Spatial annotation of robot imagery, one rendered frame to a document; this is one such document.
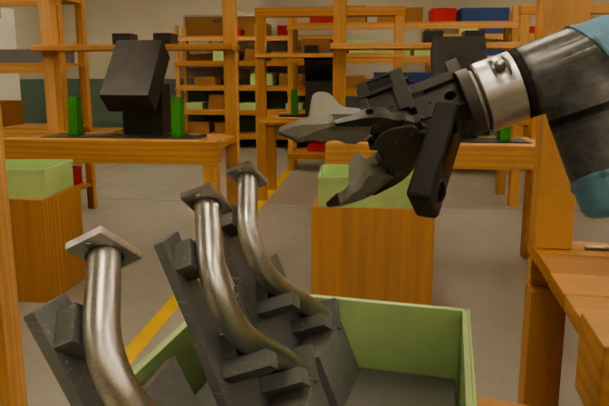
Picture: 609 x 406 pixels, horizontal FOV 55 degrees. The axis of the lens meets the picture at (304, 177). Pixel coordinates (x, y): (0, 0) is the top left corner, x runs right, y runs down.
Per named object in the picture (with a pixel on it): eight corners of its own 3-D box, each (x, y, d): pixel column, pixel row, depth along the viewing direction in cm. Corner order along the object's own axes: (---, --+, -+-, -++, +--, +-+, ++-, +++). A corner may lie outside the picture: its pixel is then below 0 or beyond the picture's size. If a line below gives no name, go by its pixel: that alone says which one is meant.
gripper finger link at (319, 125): (273, 100, 62) (354, 107, 64) (280, 141, 58) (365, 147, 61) (280, 78, 59) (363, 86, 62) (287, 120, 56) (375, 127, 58)
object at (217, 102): (340, 149, 1038) (341, 22, 1000) (177, 147, 1072) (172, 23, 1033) (342, 146, 1091) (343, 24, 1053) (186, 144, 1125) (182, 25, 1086)
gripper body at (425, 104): (368, 126, 70) (466, 90, 67) (384, 182, 64) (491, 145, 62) (349, 84, 64) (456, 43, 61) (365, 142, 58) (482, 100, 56)
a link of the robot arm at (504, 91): (533, 132, 61) (527, 82, 55) (489, 148, 62) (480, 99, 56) (507, 84, 65) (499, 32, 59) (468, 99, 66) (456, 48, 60)
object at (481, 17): (509, 175, 777) (520, 2, 738) (287, 170, 810) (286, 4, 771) (500, 169, 830) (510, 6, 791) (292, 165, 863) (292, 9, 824)
